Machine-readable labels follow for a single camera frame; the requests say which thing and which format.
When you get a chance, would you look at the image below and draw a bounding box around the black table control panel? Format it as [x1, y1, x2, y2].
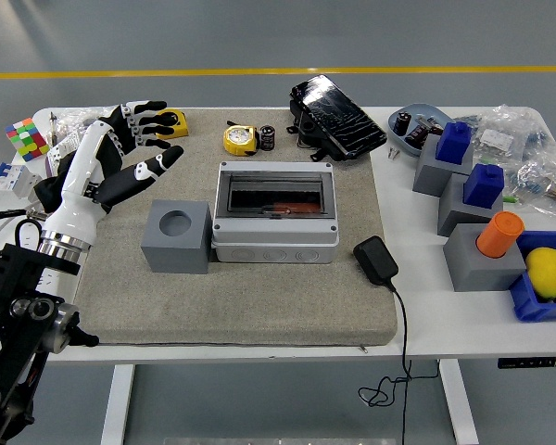
[498, 355, 556, 371]

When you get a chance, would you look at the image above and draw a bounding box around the yellow tape measure black print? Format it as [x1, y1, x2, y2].
[157, 108, 190, 139]

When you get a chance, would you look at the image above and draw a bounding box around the grey junction box clear lid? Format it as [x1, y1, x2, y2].
[211, 160, 340, 264]

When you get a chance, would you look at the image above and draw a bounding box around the blue square block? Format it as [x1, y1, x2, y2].
[434, 121, 473, 164]
[461, 162, 505, 209]

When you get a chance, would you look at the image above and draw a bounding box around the black cloth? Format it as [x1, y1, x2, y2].
[32, 150, 108, 215]

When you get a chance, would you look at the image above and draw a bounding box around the grey holder block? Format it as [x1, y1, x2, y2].
[411, 133, 474, 198]
[436, 172, 506, 237]
[442, 222, 527, 293]
[140, 199, 213, 275]

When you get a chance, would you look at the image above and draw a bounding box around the clear bag of small parts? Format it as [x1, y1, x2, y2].
[50, 105, 121, 136]

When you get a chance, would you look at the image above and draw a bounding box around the white power strip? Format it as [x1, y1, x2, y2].
[8, 215, 64, 298]

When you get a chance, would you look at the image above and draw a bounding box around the blue plastic bin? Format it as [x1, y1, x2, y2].
[508, 230, 556, 323]

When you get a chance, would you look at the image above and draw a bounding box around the white printed package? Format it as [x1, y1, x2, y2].
[44, 128, 83, 173]

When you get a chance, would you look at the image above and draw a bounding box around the dark red capacitor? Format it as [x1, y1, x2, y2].
[403, 123, 430, 146]

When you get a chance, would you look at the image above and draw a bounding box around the clear bag of resistors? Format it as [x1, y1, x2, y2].
[453, 104, 550, 161]
[504, 152, 556, 223]

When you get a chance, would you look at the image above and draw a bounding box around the black power adapter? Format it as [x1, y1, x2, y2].
[352, 235, 399, 286]

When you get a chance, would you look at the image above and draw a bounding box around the orange cylinder battery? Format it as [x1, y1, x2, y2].
[272, 200, 322, 215]
[474, 210, 525, 259]

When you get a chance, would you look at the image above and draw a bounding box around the yellow lemon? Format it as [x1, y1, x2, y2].
[524, 247, 556, 299]

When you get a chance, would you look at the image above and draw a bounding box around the white circuit breaker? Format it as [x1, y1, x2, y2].
[0, 161, 43, 212]

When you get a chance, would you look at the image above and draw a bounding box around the glossy black case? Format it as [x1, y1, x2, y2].
[288, 73, 388, 162]

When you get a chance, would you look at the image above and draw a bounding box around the white table leg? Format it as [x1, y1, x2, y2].
[100, 363, 136, 445]
[437, 360, 481, 445]

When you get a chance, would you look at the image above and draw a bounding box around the black adapter cord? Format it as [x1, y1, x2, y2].
[357, 277, 441, 445]

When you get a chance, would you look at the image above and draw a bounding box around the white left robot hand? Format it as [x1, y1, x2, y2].
[40, 99, 185, 247]

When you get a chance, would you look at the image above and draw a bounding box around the large colourful puzzle cube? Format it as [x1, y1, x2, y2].
[4, 117, 51, 163]

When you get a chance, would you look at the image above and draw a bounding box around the grey-brown mat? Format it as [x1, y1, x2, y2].
[73, 107, 398, 348]

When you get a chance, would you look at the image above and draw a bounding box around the blue-grey tray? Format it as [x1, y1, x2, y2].
[387, 102, 450, 159]

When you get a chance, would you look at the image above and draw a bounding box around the yellow tape measure chrome face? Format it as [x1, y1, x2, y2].
[222, 123, 260, 157]

